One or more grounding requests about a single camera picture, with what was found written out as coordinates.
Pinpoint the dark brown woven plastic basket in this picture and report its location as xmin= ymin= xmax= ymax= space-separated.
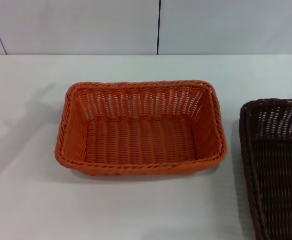
xmin=239 ymin=98 xmax=292 ymax=240

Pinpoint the orange woven plastic basket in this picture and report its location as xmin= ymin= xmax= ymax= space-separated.
xmin=54 ymin=79 xmax=228 ymax=177

